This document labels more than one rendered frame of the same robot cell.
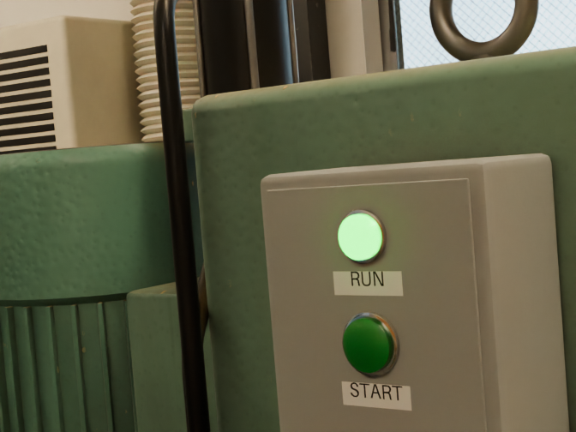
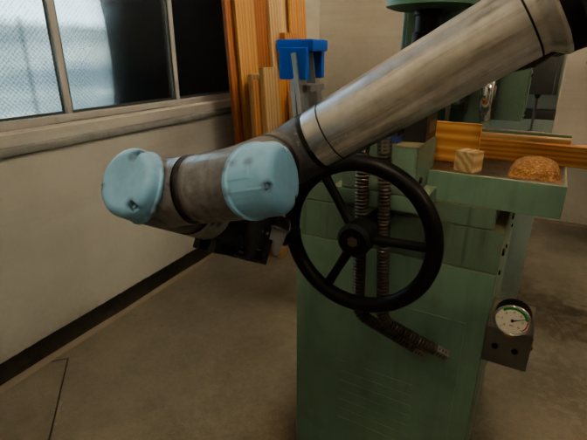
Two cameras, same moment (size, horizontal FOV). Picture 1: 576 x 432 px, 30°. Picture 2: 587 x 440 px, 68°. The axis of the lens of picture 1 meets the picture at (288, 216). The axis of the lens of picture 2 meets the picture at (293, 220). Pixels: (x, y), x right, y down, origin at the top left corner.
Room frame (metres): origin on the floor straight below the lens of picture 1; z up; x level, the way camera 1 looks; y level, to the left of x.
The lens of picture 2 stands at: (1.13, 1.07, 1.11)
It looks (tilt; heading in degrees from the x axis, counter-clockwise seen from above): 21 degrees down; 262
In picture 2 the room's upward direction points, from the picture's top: straight up
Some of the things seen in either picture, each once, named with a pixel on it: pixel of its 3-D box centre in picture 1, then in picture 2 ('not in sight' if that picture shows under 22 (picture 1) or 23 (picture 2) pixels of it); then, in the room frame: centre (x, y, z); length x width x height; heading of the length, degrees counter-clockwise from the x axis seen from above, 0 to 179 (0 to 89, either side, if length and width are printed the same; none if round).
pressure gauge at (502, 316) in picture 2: not in sight; (512, 319); (0.65, 0.45, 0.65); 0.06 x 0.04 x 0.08; 143
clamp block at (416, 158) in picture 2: not in sight; (389, 161); (0.84, 0.28, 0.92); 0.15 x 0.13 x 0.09; 143
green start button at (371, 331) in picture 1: (367, 345); not in sight; (0.39, -0.03, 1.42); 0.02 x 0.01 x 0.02; 53
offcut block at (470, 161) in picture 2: not in sight; (468, 161); (0.70, 0.31, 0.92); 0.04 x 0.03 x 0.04; 121
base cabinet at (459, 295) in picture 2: not in sight; (406, 324); (0.65, 0.03, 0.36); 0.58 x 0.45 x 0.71; 53
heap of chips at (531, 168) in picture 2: not in sight; (535, 165); (0.58, 0.34, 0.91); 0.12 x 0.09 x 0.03; 53
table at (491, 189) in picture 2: not in sight; (400, 173); (0.79, 0.21, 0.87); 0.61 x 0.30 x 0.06; 143
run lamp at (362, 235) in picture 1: (358, 237); not in sight; (0.39, -0.03, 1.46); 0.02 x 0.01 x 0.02; 53
